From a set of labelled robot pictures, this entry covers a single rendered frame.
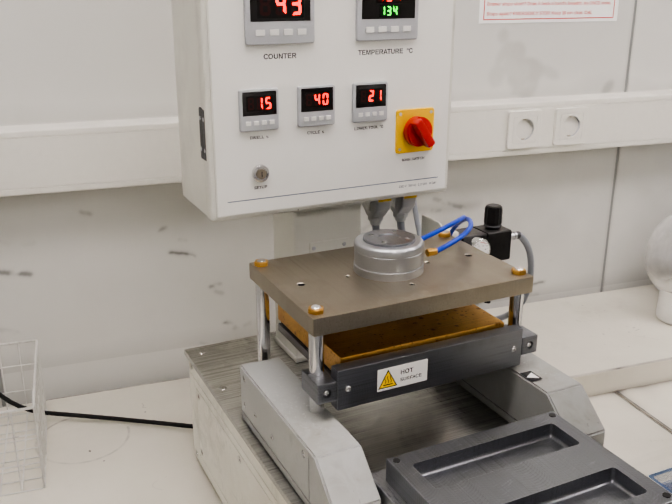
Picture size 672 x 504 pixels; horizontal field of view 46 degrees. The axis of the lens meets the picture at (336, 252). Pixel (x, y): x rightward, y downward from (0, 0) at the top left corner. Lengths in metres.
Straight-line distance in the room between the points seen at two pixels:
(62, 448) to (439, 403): 0.60
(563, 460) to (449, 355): 0.16
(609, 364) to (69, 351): 0.92
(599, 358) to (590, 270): 0.34
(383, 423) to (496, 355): 0.16
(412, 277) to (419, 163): 0.21
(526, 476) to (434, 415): 0.23
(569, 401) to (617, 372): 0.55
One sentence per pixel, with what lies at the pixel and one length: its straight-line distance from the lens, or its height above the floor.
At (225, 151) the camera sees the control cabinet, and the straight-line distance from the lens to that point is 0.92.
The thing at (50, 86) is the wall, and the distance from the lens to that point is 1.30.
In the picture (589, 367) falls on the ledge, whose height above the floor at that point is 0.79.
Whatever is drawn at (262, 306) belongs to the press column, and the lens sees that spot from 0.93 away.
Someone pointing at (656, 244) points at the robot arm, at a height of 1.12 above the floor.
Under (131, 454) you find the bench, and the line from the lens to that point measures 1.26.
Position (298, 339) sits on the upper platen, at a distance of 0.92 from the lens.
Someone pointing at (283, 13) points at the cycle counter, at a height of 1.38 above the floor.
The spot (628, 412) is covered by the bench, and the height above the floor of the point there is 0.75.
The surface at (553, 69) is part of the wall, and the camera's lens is 1.59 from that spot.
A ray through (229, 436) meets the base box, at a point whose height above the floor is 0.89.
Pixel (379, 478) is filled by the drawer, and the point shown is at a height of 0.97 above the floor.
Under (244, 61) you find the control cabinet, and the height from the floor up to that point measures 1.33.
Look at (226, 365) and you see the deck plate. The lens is 1.09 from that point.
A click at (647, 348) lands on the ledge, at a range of 1.54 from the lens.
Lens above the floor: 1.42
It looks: 19 degrees down
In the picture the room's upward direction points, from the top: straight up
